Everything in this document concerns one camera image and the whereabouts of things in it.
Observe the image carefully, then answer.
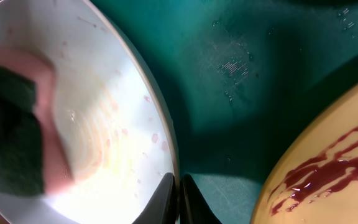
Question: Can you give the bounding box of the pink green sponge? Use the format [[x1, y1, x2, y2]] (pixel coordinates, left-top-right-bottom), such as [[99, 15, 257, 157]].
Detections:
[[0, 47, 74, 197]]

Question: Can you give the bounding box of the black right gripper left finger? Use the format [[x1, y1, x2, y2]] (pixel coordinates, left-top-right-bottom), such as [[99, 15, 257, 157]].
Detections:
[[133, 173, 177, 224]]

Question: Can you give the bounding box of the light blue plate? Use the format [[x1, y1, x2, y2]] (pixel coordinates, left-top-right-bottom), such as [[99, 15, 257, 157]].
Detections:
[[0, 0, 178, 223]]

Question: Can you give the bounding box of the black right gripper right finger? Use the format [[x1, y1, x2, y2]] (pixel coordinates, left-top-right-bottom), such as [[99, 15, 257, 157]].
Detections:
[[180, 174, 221, 224]]

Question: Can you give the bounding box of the teal plastic tray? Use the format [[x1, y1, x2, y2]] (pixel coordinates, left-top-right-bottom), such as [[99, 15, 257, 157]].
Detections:
[[94, 0, 358, 223]]

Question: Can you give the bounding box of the yellow plate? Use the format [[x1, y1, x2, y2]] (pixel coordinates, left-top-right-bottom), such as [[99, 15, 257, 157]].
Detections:
[[251, 84, 358, 223]]

